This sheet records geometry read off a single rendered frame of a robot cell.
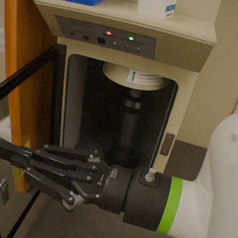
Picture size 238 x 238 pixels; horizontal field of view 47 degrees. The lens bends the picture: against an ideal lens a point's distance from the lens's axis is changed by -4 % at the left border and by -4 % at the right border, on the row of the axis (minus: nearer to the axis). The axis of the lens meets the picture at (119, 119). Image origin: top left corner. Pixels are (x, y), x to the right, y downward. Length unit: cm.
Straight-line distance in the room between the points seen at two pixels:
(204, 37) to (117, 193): 28
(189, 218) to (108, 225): 44
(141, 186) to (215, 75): 73
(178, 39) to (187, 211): 27
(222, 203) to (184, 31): 29
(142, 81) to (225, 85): 50
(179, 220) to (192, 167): 67
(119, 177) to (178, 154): 71
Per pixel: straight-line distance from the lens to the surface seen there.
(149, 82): 66
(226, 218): 24
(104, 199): 43
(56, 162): 48
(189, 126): 118
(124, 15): 48
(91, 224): 82
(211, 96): 112
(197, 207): 42
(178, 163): 108
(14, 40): 61
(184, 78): 62
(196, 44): 48
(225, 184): 28
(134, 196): 41
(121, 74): 66
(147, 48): 54
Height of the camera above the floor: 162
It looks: 34 degrees down
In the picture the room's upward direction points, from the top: 12 degrees clockwise
